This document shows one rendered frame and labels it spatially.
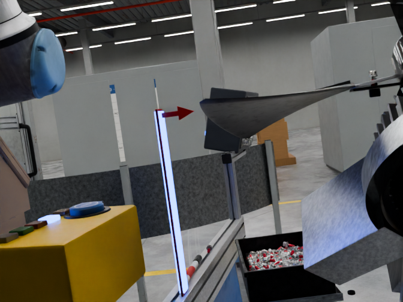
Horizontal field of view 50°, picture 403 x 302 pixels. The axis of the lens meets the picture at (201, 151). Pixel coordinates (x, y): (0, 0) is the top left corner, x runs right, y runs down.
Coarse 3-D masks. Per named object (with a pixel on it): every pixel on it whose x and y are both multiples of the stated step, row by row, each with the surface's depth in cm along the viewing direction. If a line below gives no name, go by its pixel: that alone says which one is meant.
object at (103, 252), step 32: (64, 224) 47; (96, 224) 45; (128, 224) 51; (0, 256) 41; (32, 256) 40; (64, 256) 39; (96, 256) 44; (128, 256) 50; (0, 288) 41; (32, 288) 40; (64, 288) 39; (96, 288) 43; (128, 288) 50
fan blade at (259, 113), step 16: (256, 96) 62; (272, 96) 62; (288, 96) 63; (304, 96) 66; (320, 96) 70; (208, 112) 69; (224, 112) 69; (240, 112) 70; (256, 112) 72; (272, 112) 74; (288, 112) 76; (224, 128) 78; (240, 128) 79; (256, 128) 80
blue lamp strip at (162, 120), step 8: (160, 112) 74; (160, 120) 74; (160, 128) 74; (168, 144) 76; (168, 152) 76; (168, 160) 75; (168, 168) 75; (168, 176) 75; (168, 184) 75; (176, 208) 77; (176, 216) 76; (176, 224) 76; (176, 232) 76; (176, 240) 76; (184, 264) 78; (184, 272) 77; (184, 280) 77; (184, 288) 76
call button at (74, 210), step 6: (78, 204) 53; (84, 204) 52; (90, 204) 52; (96, 204) 51; (102, 204) 52; (72, 210) 51; (78, 210) 50; (84, 210) 50; (90, 210) 50; (96, 210) 51; (102, 210) 52
